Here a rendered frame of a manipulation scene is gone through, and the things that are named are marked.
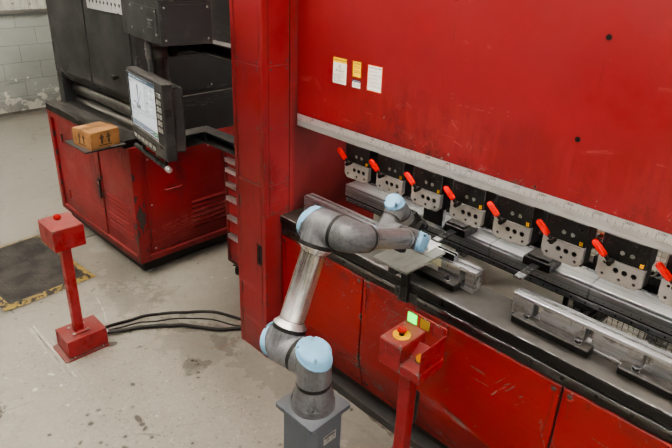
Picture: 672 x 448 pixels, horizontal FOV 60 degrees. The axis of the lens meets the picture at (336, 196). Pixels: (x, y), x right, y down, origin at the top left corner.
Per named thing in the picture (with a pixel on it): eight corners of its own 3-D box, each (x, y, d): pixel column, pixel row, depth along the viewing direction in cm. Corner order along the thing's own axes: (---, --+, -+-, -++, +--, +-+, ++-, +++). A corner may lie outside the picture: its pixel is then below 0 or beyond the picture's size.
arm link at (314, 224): (283, 374, 186) (335, 213, 183) (251, 354, 195) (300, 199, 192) (305, 370, 196) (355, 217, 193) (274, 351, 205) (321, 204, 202)
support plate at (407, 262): (372, 258, 241) (372, 256, 241) (412, 239, 258) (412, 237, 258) (406, 275, 230) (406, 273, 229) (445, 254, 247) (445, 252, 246)
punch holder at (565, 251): (539, 253, 211) (547, 212, 205) (550, 246, 217) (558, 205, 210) (579, 269, 201) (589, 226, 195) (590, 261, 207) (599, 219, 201)
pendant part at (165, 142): (132, 137, 297) (125, 66, 283) (155, 133, 304) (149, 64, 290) (167, 163, 264) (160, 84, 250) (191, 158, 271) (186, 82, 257)
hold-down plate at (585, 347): (509, 321, 223) (511, 314, 222) (517, 315, 227) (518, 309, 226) (586, 359, 204) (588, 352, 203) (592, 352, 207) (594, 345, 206)
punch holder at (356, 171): (344, 175, 276) (345, 142, 269) (356, 171, 281) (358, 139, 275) (367, 185, 266) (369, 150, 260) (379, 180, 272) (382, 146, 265)
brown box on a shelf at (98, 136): (64, 142, 365) (61, 123, 360) (104, 134, 382) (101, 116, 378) (85, 154, 346) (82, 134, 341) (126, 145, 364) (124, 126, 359)
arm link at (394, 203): (378, 206, 224) (388, 188, 227) (388, 220, 232) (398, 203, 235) (394, 211, 219) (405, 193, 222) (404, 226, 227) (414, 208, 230)
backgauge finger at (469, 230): (422, 239, 260) (423, 229, 258) (456, 223, 276) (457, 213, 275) (444, 249, 252) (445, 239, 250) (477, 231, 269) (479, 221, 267)
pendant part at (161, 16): (134, 157, 310) (116, -11, 276) (178, 150, 324) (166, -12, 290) (172, 189, 273) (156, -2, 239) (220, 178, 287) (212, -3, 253)
